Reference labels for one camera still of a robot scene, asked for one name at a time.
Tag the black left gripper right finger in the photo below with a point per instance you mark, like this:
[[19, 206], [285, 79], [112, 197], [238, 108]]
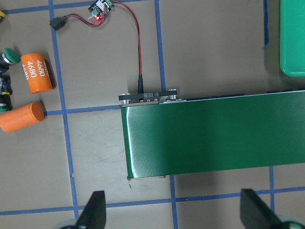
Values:
[[255, 214]]

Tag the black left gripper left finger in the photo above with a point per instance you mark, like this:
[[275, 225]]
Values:
[[94, 213]]

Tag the plain orange cylinder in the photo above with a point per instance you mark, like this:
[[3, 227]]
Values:
[[21, 117]]

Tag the orange cylinder printed 4680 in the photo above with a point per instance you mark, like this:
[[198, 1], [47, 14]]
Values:
[[36, 73]]

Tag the green push button switch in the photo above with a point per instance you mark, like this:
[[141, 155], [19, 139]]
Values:
[[7, 58]]

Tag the green conveyor belt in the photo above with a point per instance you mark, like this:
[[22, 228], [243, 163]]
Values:
[[214, 134]]

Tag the green plastic tray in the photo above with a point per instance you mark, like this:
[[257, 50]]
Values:
[[292, 37]]

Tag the small controller circuit board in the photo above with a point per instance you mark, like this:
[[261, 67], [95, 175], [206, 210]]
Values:
[[99, 9]]

